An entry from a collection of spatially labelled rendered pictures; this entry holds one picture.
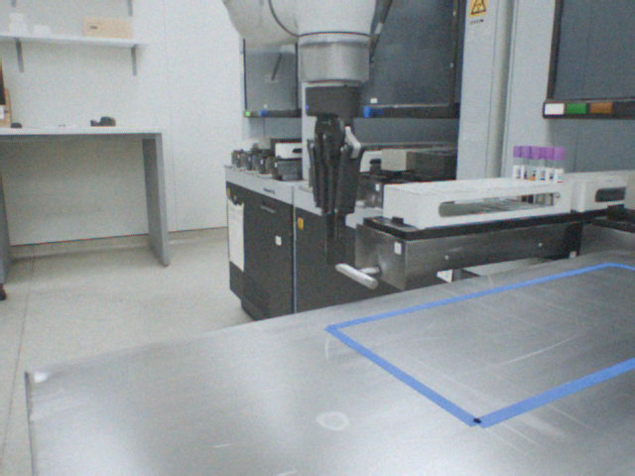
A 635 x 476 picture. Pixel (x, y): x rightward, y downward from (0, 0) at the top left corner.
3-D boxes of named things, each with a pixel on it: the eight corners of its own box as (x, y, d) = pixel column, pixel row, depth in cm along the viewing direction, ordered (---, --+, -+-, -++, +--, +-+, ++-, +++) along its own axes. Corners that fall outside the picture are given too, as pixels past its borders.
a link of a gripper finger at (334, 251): (343, 213, 73) (345, 213, 72) (342, 262, 74) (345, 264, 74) (323, 214, 72) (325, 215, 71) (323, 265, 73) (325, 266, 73)
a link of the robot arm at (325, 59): (348, 45, 73) (347, 89, 74) (287, 41, 69) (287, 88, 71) (383, 36, 65) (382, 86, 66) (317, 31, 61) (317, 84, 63)
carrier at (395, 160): (412, 175, 137) (413, 151, 135) (405, 175, 136) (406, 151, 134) (386, 171, 147) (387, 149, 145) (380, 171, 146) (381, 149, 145)
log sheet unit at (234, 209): (229, 262, 268) (226, 191, 260) (246, 277, 244) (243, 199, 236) (224, 263, 267) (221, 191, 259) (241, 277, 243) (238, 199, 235)
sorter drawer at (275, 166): (410, 170, 237) (411, 149, 235) (429, 173, 224) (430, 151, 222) (254, 178, 206) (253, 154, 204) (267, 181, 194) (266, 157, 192)
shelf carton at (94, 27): (84, 37, 339) (82, 16, 337) (83, 41, 359) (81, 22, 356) (132, 39, 351) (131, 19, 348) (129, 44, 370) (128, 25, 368)
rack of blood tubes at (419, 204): (523, 210, 95) (526, 176, 93) (571, 220, 86) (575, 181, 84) (380, 225, 82) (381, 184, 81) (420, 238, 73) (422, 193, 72)
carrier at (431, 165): (450, 180, 123) (451, 155, 122) (444, 181, 122) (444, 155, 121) (420, 176, 133) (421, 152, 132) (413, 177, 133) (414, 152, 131)
